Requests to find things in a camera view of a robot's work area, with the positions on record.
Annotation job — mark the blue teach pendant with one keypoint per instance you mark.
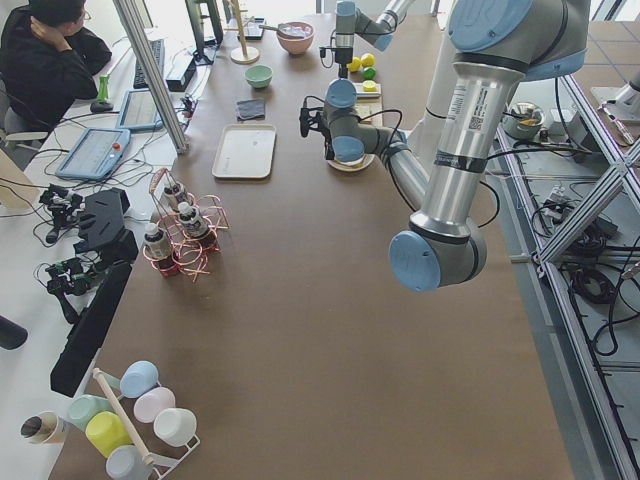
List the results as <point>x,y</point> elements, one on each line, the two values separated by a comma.
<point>95,154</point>
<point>138,112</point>

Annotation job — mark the pink bowl with ice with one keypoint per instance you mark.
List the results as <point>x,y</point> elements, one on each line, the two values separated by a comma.
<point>295,37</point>

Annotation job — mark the green bottle on desk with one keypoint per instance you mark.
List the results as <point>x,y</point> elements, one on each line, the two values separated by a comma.
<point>103,92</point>

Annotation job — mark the copper wire bottle rack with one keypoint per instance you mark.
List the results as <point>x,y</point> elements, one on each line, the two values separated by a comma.
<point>190,255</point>

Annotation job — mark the dark drink bottle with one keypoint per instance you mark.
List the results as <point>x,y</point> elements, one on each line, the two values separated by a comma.
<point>159,247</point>
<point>194,226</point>
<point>175,194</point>

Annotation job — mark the blue teach pendant far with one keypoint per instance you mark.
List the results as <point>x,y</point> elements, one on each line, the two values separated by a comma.
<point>138,112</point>

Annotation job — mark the dark drink bottle middle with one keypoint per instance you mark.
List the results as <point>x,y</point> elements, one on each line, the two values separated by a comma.
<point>194,226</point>

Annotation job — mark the metal bowl on shelf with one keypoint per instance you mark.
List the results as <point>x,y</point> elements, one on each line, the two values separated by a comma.
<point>523,121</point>

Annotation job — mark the pale pink cup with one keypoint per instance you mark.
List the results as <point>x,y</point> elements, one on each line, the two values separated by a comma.
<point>149,405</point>

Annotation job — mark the yellow lemon lower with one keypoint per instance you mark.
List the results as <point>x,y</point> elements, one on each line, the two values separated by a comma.
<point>354,65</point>

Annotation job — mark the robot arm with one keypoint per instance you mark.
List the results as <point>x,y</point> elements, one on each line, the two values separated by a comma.
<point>487,50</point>
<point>350,22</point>

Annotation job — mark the aluminium frame post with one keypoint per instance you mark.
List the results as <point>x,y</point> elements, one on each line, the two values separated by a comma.
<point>131,21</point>

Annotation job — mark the yellow lemon upper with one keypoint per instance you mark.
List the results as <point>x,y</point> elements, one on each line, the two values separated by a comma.
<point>367,60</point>

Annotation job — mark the green lime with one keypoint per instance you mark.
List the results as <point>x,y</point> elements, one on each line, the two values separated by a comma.
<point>369,73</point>

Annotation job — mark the white cup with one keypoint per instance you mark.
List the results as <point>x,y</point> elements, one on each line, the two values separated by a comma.
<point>175,426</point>

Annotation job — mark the person in black jacket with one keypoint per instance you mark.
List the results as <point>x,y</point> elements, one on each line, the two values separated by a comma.
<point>48,61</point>

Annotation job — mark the yellow cup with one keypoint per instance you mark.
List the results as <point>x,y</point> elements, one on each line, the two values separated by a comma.
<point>106,432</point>

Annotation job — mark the grey blue cup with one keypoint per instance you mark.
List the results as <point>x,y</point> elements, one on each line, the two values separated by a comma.
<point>125,463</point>

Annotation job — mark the wooden mug tree stand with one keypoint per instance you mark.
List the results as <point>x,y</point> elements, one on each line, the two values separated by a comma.
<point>244,54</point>

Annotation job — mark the white round plate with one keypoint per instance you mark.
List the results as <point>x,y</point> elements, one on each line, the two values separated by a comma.
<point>352,166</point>

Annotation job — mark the half lemon slice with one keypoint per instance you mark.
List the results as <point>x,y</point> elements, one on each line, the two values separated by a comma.
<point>369,86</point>

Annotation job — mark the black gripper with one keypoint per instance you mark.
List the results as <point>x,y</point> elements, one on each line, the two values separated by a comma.
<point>329,145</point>
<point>343,53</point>

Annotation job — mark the dark drink bottle front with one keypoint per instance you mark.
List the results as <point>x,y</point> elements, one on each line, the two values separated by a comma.
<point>159,247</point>

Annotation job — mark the white wire cup rack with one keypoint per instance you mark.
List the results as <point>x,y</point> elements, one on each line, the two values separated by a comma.
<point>163,458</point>

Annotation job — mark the bamboo cutting board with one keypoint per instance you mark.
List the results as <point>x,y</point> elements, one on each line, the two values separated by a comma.
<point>368,105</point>

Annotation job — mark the dark drink bottle back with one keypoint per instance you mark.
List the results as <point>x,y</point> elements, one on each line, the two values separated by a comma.
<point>175,194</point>

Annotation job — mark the yellow lemon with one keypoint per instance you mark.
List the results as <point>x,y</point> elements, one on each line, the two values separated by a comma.
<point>354,65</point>
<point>367,60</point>

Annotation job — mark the light blue cup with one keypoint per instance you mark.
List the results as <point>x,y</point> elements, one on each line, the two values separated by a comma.
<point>140,377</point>

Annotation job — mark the paper cup metal rim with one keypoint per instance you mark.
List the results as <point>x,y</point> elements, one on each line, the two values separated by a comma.
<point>45,428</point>

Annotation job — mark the grey folded cloth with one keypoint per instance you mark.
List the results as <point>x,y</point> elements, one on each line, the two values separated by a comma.
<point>250,109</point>

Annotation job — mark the blue teach pendant near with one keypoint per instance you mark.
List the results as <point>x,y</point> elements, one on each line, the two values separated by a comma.
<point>95,154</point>

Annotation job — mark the green bowl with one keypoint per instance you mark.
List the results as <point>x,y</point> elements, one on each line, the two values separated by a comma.
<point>258,76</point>

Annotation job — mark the mint green cup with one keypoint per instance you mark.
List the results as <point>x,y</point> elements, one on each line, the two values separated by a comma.
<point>82,409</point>

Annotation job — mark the cream rectangular tray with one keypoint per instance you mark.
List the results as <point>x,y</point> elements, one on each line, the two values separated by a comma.
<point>245,151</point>

